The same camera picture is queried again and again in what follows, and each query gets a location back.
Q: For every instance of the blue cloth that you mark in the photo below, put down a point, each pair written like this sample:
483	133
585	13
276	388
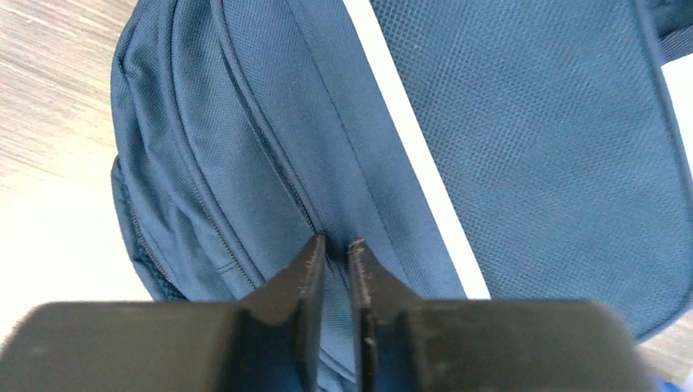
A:
668	386

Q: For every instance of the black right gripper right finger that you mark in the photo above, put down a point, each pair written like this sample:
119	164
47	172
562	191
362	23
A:
406	343

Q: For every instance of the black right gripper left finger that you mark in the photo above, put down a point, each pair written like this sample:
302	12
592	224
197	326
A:
267	341

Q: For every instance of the navy blue backpack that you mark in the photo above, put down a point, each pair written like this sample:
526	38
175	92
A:
482	149

